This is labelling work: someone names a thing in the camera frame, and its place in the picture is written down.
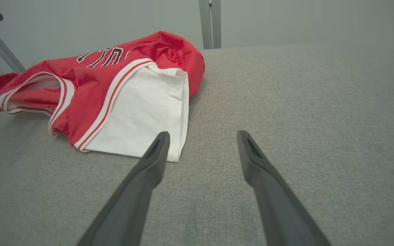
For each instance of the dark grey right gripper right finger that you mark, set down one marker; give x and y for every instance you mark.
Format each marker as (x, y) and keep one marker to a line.
(279, 212)

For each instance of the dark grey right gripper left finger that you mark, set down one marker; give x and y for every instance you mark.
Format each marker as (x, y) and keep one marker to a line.
(132, 201)

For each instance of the red white basketball jersey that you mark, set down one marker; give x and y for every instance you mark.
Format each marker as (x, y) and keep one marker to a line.
(94, 82)

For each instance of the grey metal double post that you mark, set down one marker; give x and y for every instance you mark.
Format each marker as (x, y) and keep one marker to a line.
(210, 24)

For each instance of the grey angled metal frame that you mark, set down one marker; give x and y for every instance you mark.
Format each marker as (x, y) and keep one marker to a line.
(2, 48)

